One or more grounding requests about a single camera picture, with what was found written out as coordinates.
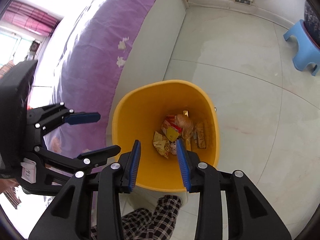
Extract purple floral bed sheet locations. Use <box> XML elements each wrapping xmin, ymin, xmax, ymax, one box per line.
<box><xmin>15</xmin><ymin>0</ymin><xmax>173</xmax><ymax>160</ymax></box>

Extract yellow waste bin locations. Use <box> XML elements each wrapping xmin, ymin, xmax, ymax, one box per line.
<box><xmin>112</xmin><ymin>80</ymin><xmax>220</xmax><ymax>190</ymax></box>

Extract clear plastic bag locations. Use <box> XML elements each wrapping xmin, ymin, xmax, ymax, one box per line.
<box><xmin>175</xmin><ymin>114</ymin><xmax>194</xmax><ymax>138</ymax></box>

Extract green and white packet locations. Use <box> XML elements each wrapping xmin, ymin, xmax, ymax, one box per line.
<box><xmin>195</xmin><ymin>122</ymin><xmax>207</xmax><ymax>148</ymax></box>

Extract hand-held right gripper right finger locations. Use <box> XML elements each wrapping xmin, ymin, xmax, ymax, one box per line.
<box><xmin>176</xmin><ymin>139</ymin><xmax>292</xmax><ymax>240</ymax></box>

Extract white and green snack bag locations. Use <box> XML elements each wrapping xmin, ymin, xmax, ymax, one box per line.
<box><xmin>153</xmin><ymin>131</ymin><xmax>170</xmax><ymax>158</ymax></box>

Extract yellow-green wrapper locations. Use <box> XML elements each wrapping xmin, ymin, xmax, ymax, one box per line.
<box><xmin>161</xmin><ymin>116</ymin><xmax>183</xmax><ymax>142</ymax></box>

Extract window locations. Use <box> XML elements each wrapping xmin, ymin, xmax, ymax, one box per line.
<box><xmin>0</xmin><ymin>25</ymin><xmax>48</xmax><ymax>63</ymax></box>

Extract plaid pants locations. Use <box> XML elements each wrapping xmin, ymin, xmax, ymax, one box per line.
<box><xmin>90</xmin><ymin>195</ymin><xmax>182</xmax><ymax>240</ymax></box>

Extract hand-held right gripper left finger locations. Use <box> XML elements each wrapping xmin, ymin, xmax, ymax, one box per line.
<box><xmin>29</xmin><ymin>139</ymin><xmax>142</xmax><ymax>240</ymax></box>

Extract blue plastic stool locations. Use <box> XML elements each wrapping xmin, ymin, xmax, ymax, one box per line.
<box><xmin>283</xmin><ymin>19</ymin><xmax>320</xmax><ymax>77</ymax></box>

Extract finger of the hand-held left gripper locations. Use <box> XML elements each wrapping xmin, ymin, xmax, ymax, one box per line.
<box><xmin>34</xmin><ymin>145</ymin><xmax>122</xmax><ymax>180</ymax></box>
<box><xmin>27</xmin><ymin>102</ymin><xmax>101</xmax><ymax>137</ymax></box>

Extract dark patterned round pot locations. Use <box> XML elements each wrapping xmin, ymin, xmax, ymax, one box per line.
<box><xmin>304</xmin><ymin>0</ymin><xmax>320</xmax><ymax>50</ymax></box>

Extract pink curtain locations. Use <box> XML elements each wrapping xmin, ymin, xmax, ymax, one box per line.
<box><xmin>0</xmin><ymin>0</ymin><xmax>60</xmax><ymax>35</ymax></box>

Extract plaid cloth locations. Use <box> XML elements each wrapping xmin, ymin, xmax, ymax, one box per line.
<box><xmin>0</xmin><ymin>184</ymin><xmax>23</xmax><ymax>210</ymax></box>

